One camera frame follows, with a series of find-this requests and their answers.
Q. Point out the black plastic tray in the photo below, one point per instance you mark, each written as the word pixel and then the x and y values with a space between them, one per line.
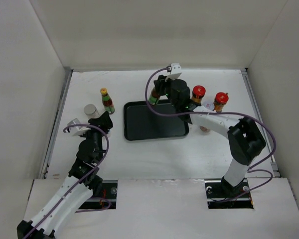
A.
pixel 140 123

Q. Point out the left red lid jar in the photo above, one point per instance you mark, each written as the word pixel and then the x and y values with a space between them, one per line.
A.
pixel 198 93

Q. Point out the front blue label jar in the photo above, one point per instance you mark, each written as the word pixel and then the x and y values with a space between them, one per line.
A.
pixel 109 133

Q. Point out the front white lid spice jar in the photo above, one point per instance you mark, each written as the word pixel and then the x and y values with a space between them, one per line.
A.
pixel 204 129

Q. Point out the red lid jar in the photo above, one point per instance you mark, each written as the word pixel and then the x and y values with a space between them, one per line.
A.
pixel 220 100
pixel 198 93

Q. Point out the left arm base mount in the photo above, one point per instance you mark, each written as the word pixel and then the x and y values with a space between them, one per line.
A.
pixel 108 192

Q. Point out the rear silver lid jar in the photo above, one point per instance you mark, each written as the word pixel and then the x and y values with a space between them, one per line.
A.
pixel 91 111

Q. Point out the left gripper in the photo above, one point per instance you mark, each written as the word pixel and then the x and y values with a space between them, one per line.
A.
pixel 104 121

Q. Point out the right red lid jar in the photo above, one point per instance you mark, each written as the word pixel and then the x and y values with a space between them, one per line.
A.
pixel 220 100

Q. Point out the green sauce bottle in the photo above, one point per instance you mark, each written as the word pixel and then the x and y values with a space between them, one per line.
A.
pixel 154 97
pixel 107 101

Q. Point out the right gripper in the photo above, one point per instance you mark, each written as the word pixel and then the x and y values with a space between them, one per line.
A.
pixel 160 84

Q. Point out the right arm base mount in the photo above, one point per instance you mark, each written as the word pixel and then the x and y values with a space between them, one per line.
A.
pixel 219 198

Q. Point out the white lid spice jar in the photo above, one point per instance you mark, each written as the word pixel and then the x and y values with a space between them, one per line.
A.
pixel 209 105
pixel 204 129

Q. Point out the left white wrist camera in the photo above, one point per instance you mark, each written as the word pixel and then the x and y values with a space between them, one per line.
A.
pixel 75 128

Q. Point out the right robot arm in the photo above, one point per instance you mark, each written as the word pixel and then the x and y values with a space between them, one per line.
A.
pixel 245 139

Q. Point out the rear white lid spice jar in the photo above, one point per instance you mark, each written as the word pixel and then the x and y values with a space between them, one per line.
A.
pixel 209 105

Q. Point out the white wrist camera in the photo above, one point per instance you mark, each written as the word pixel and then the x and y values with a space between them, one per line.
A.
pixel 174 70
pixel 75 128

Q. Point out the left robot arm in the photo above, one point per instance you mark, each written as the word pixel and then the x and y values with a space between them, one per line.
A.
pixel 81 183

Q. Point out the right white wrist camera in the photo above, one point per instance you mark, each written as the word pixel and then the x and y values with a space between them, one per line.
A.
pixel 174 70

